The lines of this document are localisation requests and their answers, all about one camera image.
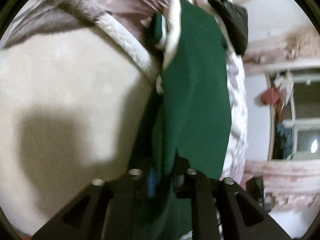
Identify window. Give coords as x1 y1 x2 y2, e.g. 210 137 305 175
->
266 71 320 161

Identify teal garment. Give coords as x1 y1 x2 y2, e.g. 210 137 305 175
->
276 124 293 156

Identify green and white varsity jacket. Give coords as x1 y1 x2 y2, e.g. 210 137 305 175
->
0 0 233 240

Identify tied pink floral curtain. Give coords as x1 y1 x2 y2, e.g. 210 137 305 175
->
244 26 320 73

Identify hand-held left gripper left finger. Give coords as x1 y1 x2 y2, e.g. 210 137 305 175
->
32 169 159 240

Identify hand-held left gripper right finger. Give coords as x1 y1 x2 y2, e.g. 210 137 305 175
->
172 159 292 240

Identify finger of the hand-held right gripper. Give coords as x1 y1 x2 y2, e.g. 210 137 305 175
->
246 177 266 208

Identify floral purple bed blanket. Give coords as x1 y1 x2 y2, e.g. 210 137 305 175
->
0 0 248 181

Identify black leather jacket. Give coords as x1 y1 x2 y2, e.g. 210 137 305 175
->
208 0 248 56

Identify white clothing pile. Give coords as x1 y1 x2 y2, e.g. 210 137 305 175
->
273 72 293 93

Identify red garment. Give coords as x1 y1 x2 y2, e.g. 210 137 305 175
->
259 87 281 108

